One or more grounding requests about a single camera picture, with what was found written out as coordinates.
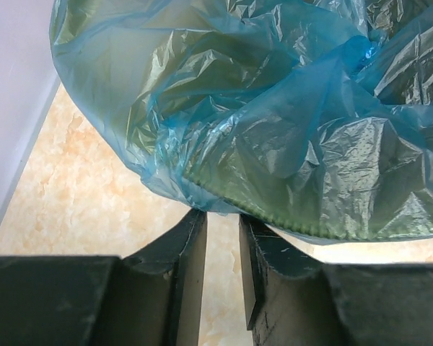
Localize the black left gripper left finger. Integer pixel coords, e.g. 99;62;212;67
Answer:
0;210;206;345

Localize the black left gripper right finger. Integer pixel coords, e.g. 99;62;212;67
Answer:
239;215;433;345

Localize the blue plastic trash bag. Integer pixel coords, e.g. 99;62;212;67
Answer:
49;0;433;243

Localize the olive green plastic trash bin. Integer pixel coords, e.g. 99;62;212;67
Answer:
53;0;433;241

